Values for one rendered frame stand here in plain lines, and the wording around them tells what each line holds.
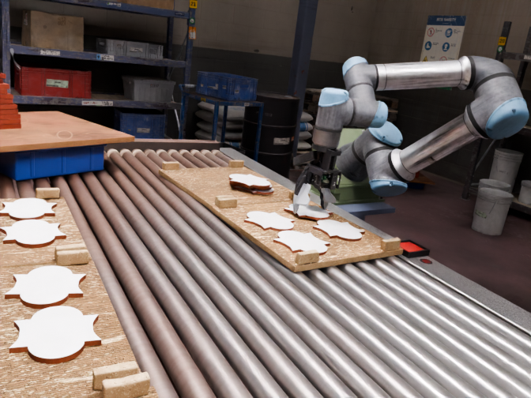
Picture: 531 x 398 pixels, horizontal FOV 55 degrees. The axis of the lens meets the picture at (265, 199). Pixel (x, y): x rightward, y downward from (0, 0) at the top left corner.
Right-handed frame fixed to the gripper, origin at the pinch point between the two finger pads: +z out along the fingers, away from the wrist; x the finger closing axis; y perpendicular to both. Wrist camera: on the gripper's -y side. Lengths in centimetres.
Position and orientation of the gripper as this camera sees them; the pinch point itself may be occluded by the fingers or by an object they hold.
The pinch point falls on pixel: (308, 208)
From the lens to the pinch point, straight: 150.1
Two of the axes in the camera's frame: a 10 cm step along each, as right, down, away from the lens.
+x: 8.4, -0.6, 5.4
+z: -1.4, 9.4, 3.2
